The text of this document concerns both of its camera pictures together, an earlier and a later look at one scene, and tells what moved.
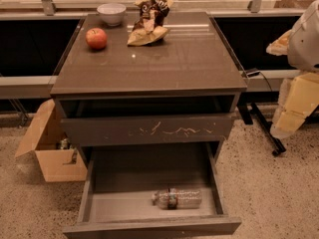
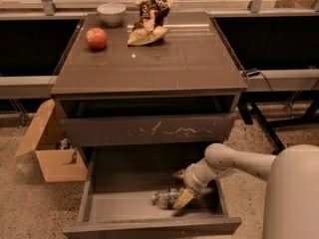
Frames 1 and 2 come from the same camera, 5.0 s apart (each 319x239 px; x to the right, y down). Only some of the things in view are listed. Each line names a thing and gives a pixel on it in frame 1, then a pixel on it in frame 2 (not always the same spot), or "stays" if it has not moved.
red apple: (97, 38) stays
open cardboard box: (59, 160) stays
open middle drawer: (150, 189) stays
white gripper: (305, 47) to (191, 178)
